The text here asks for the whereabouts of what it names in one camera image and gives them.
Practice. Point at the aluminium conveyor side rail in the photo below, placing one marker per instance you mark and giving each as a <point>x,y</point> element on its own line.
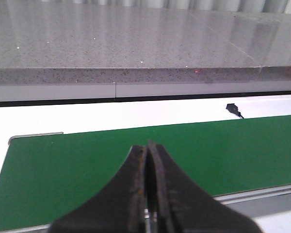
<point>257,194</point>

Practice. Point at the black connector with wire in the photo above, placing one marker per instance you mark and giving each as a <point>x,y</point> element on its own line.
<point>232,108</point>

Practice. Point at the grey stone slab right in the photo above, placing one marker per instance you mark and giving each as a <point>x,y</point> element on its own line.
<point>264,38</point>

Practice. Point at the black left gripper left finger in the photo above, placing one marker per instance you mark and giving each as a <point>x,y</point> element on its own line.
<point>117,208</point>

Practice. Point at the grey stone slab left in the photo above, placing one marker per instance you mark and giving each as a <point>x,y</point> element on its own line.
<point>63,42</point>

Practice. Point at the grey stone slab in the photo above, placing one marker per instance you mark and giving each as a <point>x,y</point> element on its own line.
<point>63,42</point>
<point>264,38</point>

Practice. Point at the green conveyor belt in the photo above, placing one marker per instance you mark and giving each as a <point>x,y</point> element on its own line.
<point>275,129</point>

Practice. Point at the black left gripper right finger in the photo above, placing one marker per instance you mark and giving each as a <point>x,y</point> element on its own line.
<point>177,205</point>

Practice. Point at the grey corrugated curtain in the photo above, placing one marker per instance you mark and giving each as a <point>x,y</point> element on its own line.
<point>248,6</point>

